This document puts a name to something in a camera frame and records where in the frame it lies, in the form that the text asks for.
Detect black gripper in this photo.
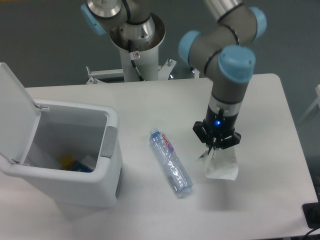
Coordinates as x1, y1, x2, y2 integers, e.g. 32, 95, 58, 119
192, 107, 242, 154

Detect white paper wrapper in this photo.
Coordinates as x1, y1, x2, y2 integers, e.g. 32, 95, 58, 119
197, 146, 239, 181

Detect clear plastic water bottle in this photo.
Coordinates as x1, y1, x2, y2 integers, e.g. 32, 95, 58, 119
149, 128, 193, 198

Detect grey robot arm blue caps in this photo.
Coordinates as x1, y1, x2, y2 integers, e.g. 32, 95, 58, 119
80, 0, 267, 151

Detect white trash can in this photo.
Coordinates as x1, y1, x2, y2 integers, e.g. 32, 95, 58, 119
0, 99, 123, 208

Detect yellow blue trash item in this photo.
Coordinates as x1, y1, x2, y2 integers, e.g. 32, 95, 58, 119
59, 155, 93, 173

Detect white trash can lid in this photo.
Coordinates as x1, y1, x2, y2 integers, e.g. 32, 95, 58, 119
0, 62, 41, 163

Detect white furniture leg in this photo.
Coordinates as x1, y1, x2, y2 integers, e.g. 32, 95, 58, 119
301, 84, 320, 121

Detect black device at edge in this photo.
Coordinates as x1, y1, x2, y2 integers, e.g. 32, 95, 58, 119
302, 202, 320, 229

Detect black cable on pedestal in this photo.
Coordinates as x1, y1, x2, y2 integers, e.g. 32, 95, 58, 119
127, 39, 146, 82

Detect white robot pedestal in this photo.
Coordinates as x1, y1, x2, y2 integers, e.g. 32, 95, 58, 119
109, 13, 166, 69

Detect white metal base frame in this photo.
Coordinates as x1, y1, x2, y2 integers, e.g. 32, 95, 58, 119
86, 58, 199, 85

